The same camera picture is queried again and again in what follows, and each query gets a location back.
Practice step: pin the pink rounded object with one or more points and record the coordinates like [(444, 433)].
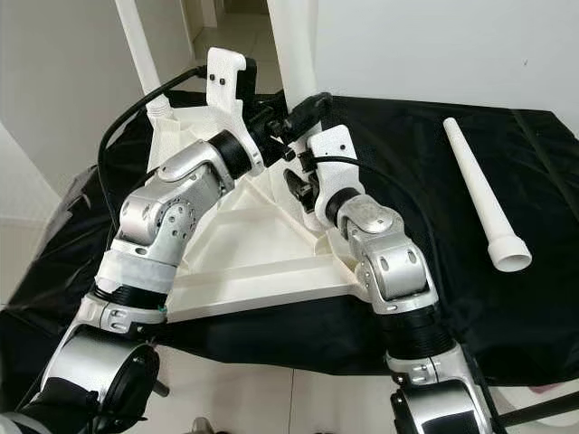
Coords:
[(556, 387)]

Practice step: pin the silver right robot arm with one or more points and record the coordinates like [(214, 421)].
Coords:
[(384, 262)]

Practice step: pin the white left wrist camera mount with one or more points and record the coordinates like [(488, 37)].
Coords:
[(226, 77)]

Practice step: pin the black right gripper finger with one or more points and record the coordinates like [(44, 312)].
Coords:
[(296, 184)]

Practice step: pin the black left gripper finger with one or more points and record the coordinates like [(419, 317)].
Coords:
[(310, 106)]

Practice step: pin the black metal table leg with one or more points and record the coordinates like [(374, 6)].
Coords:
[(543, 411)]

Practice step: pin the white door frame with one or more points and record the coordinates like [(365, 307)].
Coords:
[(204, 11)]

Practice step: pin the black table cloth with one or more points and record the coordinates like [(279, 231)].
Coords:
[(525, 325)]

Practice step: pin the white plastic children table top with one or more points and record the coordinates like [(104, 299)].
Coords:
[(262, 262)]

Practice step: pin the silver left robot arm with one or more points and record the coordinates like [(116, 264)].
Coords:
[(172, 217)]

